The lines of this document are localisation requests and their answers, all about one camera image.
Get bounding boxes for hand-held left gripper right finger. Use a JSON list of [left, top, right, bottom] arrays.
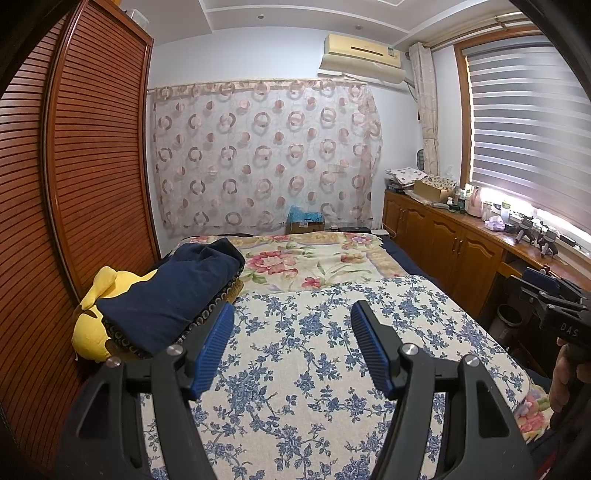
[[351, 301, 529, 480]]

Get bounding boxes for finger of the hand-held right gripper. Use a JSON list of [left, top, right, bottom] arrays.
[[509, 275, 555, 315], [523, 267, 589, 301]]

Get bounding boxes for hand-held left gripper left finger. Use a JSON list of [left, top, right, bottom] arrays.
[[58, 303, 236, 480]]

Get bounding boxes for navy printed t-shirt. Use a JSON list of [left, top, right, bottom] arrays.
[[99, 240, 246, 357]]

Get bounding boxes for person's right hand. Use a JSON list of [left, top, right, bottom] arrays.
[[549, 339, 578, 413]]

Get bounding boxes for dark circle patterned cloth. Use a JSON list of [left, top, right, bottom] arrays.
[[104, 272, 244, 361]]

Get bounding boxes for dark trash can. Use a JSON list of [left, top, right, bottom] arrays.
[[495, 304, 526, 343]]

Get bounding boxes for grey gripper devices on stand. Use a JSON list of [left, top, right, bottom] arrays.
[[514, 216, 563, 258]]

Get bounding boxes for blue floral bed sheet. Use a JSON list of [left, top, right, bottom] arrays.
[[139, 274, 533, 480]]

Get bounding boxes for wooden sideboard cabinet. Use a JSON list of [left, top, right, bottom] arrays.
[[382, 188, 591, 326]]

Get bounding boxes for navy bed sheet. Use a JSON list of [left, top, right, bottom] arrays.
[[382, 239, 428, 279]]

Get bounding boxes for pink kettle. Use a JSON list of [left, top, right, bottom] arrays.
[[466, 185, 486, 217]]

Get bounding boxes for open cardboard box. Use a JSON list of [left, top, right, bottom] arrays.
[[413, 178, 456, 205]]

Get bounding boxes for small brown box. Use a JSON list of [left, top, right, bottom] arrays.
[[286, 220, 327, 236]]

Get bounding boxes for blue crumpled item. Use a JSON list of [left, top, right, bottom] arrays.
[[288, 205, 322, 225]]

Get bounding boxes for folded patterned cloth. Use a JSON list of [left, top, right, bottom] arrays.
[[385, 167, 428, 186]]

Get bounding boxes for circle patterned sheer curtain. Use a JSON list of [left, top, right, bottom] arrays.
[[148, 78, 385, 239]]

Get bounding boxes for cream corner drape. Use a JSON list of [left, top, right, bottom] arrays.
[[409, 42, 440, 177]]

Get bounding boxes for wooden slatted wardrobe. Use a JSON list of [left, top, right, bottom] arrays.
[[0, 0, 163, 467]]

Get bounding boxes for beige wall air conditioner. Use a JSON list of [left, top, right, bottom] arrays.
[[321, 33, 408, 85]]

